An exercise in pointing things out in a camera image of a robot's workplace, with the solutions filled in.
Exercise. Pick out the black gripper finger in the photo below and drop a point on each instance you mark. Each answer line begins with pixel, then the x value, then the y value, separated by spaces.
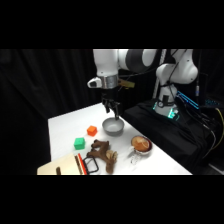
pixel 107 108
pixel 116 113

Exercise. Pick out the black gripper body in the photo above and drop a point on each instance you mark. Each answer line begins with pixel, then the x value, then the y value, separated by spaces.
pixel 108 100

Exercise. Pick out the brown plush deer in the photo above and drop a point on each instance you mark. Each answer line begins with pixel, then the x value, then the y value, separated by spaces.
pixel 100 153

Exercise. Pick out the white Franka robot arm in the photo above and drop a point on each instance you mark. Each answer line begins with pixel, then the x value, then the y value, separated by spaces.
pixel 106 63

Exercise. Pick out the grey bowl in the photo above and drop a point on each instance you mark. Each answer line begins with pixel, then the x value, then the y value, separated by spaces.
pixel 112 127

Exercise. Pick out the yellow tag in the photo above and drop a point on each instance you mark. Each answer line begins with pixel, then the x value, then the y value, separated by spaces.
pixel 127 83

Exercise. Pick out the orange round object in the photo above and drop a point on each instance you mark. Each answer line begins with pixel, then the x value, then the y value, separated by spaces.
pixel 92 130

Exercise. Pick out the glass cup with brown contents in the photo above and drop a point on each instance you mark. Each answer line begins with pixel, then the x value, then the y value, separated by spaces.
pixel 141 145

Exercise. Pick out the green block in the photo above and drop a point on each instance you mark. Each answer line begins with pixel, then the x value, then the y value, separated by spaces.
pixel 79 143

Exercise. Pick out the black covered stand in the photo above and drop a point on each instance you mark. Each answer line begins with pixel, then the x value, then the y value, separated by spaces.
pixel 166 133

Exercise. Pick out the red black strip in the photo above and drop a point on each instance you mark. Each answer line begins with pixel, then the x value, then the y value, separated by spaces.
pixel 80 163

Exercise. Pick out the blue lit device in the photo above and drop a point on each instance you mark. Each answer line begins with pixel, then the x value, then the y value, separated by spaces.
pixel 188 100

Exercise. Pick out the light wooden board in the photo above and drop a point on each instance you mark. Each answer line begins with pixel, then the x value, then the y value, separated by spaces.
pixel 60 165

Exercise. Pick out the black curtain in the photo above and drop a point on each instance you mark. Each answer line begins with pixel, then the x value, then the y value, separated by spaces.
pixel 33 100

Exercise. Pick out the small brown peg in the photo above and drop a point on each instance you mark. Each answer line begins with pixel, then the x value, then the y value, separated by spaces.
pixel 58 171

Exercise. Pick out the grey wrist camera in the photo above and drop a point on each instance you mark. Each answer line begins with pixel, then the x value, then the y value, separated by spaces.
pixel 94 82

